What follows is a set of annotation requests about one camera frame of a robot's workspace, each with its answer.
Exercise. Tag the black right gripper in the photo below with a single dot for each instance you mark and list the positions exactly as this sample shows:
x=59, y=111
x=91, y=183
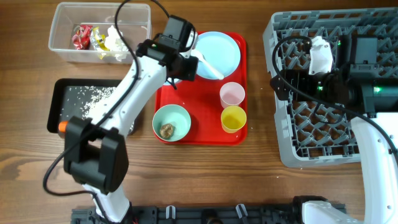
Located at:
x=299, y=76

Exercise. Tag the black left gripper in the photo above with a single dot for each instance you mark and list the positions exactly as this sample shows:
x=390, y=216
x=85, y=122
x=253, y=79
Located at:
x=189, y=72

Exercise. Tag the white tissue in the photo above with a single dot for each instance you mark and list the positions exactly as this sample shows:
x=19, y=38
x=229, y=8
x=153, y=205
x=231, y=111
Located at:
x=114, y=44

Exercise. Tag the green bowl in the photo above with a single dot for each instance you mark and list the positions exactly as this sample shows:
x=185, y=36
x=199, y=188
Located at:
x=175, y=117

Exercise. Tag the yellow clear candy wrapper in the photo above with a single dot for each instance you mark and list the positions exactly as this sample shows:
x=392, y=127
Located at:
x=97, y=40

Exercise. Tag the brown food scrap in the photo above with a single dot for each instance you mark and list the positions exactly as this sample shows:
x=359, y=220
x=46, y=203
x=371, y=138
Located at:
x=166, y=131

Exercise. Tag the white rice grains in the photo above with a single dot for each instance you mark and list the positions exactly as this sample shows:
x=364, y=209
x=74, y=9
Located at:
x=78, y=100

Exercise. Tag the orange carrot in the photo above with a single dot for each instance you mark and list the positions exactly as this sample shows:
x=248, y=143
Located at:
x=62, y=126

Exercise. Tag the light blue bowl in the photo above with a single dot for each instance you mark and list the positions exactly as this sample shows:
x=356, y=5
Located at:
x=170, y=81

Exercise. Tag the red snack wrapper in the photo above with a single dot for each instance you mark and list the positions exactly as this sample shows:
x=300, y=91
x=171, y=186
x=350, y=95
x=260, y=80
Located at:
x=81, y=38

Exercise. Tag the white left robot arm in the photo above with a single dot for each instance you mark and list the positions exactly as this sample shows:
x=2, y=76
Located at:
x=95, y=147

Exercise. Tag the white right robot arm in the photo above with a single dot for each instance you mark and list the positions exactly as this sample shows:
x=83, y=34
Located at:
x=348, y=80

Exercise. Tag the grey dishwasher rack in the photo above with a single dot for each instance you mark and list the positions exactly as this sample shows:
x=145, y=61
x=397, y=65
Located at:
x=315, y=135

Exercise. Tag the clear plastic waste bin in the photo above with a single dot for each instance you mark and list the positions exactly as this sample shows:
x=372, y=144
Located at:
x=134, y=22

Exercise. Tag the black food waste tray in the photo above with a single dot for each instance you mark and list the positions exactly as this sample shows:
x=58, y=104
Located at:
x=58, y=93

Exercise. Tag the white plastic spoon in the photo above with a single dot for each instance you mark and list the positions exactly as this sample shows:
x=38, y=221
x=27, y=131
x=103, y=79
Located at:
x=216, y=74

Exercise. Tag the light blue plate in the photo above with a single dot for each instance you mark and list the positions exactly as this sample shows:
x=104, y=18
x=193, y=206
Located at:
x=220, y=50

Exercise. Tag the pink plastic cup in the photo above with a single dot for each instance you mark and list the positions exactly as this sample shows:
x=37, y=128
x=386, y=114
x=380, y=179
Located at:
x=232, y=94

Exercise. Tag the red plastic tray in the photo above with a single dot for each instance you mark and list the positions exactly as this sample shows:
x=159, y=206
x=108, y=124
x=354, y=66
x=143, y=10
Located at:
x=201, y=98

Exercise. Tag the yellow plastic cup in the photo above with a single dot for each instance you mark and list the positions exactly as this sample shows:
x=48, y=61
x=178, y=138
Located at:
x=233, y=118

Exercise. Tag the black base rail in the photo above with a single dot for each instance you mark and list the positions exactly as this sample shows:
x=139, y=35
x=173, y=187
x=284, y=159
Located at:
x=312, y=212

